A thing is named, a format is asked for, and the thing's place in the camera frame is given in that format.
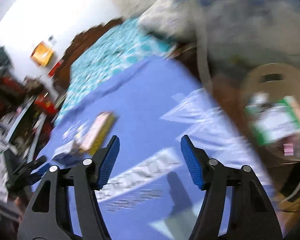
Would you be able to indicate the blue white packet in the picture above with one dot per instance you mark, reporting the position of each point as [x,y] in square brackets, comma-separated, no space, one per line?
[65,153]

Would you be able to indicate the red wall calendar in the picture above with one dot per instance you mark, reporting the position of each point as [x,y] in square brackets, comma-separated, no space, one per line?
[55,68]

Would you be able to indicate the grey shelf unit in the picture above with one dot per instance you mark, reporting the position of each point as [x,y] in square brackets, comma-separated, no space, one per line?
[20,125]

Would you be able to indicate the brown handbag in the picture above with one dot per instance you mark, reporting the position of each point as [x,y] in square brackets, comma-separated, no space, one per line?
[33,86]

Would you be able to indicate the patterned cream pillow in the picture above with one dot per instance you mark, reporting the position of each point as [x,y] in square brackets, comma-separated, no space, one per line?
[170,20]

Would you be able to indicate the clear bottle green label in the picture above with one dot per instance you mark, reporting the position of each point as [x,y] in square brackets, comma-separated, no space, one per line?
[277,125]

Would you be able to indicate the pink cardboard box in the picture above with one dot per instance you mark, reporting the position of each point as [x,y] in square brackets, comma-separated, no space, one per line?
[97,130]

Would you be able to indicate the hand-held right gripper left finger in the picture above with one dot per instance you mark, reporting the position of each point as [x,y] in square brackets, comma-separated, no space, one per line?
[110,162]

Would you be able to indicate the blue printed cloth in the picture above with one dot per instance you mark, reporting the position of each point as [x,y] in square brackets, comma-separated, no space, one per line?
[145,100]

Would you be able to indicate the orange calendar on wall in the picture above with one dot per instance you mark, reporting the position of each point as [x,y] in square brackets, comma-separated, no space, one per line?
[43,53]

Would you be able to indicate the pink packet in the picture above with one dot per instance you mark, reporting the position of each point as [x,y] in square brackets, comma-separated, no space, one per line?
[288,149]

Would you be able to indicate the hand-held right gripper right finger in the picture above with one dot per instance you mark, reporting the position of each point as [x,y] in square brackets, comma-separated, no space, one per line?
[191,162]

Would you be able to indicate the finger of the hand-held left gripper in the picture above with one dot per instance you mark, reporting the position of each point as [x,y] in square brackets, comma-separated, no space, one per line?
[40,175]
[31,165]

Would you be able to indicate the hanging wall ornament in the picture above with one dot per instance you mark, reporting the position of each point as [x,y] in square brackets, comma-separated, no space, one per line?
[52,40]

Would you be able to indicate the carved wooden headboard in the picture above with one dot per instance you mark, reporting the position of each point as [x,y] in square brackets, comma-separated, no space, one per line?
[90,33]

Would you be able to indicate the teal patterned bedspread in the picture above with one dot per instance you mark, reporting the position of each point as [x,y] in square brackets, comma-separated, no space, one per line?
[107,52]

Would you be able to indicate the red gift box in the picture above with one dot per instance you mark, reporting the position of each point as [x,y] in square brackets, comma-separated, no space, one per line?
[45,103]

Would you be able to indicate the hanging red dark jackets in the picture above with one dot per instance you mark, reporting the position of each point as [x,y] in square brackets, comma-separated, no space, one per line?
[5,85]

